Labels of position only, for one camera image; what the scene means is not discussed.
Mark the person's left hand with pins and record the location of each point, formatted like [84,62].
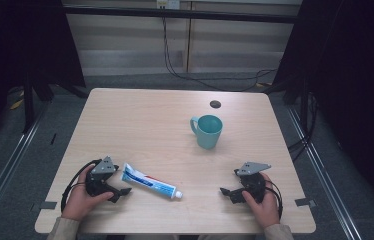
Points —
[79,201]

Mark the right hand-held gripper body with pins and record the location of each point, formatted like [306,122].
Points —
[254,181]

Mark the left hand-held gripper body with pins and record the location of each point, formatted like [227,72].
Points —
[99,178]

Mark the person's right hand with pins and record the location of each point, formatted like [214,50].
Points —
[264,208]

